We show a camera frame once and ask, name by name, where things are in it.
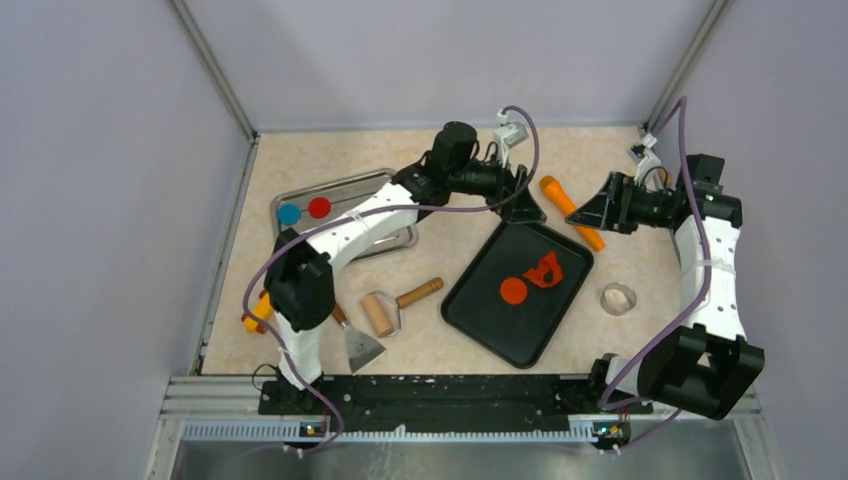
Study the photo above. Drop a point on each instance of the orange-red dough scrap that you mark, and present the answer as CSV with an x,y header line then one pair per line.
x,y
547,273

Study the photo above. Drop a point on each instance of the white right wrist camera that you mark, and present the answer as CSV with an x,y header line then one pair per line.
x,y
647,161

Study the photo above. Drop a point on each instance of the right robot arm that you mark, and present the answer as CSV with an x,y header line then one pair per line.
x,y
702,362

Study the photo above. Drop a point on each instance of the black baking tray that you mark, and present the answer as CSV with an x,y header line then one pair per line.
x,y
516,334

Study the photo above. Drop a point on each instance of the wooden handled metal scraper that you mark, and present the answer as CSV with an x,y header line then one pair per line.
x,y
362,349

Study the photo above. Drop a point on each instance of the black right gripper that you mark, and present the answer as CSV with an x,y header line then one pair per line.
x,y
618,191

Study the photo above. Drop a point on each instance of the orange-red dough piece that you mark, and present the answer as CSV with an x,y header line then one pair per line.
x,y
513,291

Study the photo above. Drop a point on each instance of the yellow toy car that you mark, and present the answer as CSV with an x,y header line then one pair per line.
x,y
262,310

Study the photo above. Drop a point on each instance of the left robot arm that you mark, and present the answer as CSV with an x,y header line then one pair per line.
x,y
300,276

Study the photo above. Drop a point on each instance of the wooden dough roller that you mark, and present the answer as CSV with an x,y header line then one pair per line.
x,y
384,312

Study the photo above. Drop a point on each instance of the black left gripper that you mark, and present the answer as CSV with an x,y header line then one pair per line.
x,y
512,195

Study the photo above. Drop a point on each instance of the blue dough disc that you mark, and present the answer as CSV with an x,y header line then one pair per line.
x,y
288,214

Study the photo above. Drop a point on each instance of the red dough disc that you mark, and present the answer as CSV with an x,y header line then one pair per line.
x,y
319,207

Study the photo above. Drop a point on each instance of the orange toy carrot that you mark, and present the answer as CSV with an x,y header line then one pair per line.
x,y
552,189

